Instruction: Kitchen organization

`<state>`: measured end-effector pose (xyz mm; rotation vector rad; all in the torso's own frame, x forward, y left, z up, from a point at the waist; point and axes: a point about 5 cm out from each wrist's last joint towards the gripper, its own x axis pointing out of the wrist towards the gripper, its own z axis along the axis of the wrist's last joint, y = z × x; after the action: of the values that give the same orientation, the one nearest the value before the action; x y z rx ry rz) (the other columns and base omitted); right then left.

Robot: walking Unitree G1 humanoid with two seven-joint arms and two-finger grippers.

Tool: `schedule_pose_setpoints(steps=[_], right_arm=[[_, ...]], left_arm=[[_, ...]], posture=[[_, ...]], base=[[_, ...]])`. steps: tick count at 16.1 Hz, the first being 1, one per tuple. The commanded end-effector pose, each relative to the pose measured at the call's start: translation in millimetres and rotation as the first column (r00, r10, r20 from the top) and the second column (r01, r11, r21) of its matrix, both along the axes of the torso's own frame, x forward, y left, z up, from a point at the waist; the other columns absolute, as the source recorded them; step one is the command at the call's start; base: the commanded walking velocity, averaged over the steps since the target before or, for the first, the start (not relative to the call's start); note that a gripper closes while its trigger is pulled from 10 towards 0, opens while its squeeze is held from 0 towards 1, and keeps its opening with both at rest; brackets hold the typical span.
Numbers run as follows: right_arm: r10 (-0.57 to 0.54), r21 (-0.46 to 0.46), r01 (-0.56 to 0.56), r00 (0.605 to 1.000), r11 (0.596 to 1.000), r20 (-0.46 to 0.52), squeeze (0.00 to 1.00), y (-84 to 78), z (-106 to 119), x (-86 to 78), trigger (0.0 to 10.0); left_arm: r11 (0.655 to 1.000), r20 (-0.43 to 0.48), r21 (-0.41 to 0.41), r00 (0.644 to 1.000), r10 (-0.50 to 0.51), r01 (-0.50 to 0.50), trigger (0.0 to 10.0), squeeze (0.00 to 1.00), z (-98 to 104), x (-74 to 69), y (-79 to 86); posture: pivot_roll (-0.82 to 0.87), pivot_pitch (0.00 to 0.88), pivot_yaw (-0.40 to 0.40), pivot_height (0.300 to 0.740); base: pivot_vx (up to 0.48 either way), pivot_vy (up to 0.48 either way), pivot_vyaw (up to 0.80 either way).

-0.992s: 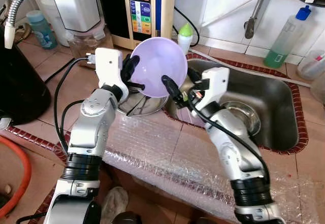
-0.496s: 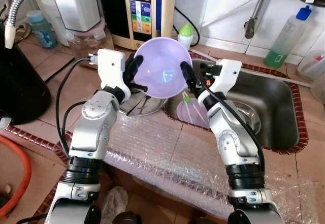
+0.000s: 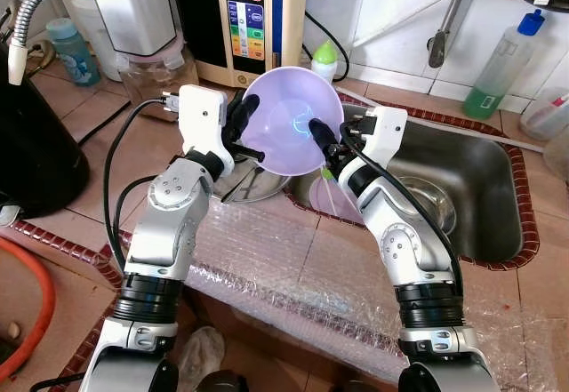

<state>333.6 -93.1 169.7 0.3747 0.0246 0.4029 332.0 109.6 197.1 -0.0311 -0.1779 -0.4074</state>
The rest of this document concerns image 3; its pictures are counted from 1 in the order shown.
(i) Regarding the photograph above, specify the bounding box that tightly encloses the teal plastic bottle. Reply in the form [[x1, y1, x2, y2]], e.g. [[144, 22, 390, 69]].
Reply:
[[44, 17, 100, 87]]

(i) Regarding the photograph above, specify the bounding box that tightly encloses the round glass jar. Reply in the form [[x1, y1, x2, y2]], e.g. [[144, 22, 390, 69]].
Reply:
[[542, 125, 569, 180]]

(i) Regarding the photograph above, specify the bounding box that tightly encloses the bubble wrap sheet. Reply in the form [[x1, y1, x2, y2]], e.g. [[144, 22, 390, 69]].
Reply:
[[116, 198, 552, 384]]

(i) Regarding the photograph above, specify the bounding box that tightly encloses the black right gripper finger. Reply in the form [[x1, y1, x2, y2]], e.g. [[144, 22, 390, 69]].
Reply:
[[307, 118, 341, 153]]

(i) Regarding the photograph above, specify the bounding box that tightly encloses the clear plastic container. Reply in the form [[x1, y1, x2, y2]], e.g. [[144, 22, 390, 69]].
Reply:
[[519, 92, 569, 142]]

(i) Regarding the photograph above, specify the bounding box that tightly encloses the glass jar with brown contents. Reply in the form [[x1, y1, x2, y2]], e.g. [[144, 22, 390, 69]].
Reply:
[[116, 38, 200, 113]]

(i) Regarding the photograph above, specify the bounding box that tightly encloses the stainless steel bowl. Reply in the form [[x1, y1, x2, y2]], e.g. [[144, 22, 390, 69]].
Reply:
[[216, 156, 292, 205], [389, 175, 458, 236]]

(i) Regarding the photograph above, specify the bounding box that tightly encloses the small white bottle green cap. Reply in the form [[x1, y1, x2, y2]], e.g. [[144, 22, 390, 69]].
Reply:
[[310, 41, 340, 84]]

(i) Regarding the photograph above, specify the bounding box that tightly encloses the clear soap bottle blue cap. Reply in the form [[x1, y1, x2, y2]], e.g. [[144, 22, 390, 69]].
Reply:
[[461, 10, 546, 119]]

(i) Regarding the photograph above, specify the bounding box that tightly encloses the black robot foot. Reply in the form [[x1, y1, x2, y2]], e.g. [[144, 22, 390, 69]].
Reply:
[[197, 370, 250, 392]]

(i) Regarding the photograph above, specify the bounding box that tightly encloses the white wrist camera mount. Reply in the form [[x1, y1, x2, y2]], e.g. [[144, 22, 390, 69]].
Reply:
[[358, 106, 408, 166], [178, 84, 228, 157]]

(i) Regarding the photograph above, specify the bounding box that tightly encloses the thin white pipe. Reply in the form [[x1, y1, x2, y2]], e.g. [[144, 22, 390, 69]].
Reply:
[[342, 81, 543, 153]]

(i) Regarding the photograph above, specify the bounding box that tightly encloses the black power cord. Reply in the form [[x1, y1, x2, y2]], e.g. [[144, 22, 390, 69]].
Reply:
[[305, 10, 349, 80]]

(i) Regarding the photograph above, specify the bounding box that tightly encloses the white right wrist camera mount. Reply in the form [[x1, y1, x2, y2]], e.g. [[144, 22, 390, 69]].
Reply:
[[358, 106, 408, 166]]

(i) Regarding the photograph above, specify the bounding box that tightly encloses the white plastic jar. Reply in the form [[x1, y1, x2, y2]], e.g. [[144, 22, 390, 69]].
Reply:
[[69, 0, 123, 80]]

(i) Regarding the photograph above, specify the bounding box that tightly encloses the beige water ionizer machine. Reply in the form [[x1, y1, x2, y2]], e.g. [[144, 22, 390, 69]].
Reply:
[[167, 0, 309, 89]]

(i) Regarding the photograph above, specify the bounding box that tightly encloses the black round bin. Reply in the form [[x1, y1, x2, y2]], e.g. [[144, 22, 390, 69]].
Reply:
[[0, 63, 92, 220]]

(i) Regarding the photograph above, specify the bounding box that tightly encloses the white crumpled cloth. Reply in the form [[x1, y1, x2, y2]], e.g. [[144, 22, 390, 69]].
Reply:
[[173, 325, 228, 392]]

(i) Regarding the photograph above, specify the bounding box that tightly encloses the white water filter appliance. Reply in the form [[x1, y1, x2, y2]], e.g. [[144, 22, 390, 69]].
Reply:
[[87, 0, 179, 58]]

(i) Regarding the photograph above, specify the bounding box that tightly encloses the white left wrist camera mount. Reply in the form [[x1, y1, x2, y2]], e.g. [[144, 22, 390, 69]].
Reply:
[[178, 84, 228, 157]]

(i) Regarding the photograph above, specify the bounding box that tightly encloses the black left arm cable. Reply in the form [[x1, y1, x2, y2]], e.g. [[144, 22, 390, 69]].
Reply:
[[102, 97, 188, 273]]

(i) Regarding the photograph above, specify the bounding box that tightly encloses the purple plastic bowl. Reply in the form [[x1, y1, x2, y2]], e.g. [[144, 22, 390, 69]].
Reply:
[[240, 66, 345, 178], [309, 172, 365, 227]]

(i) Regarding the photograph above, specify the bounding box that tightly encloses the stainless steel sink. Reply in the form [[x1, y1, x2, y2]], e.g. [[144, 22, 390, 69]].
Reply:
[[286, 106, 525, 264]]

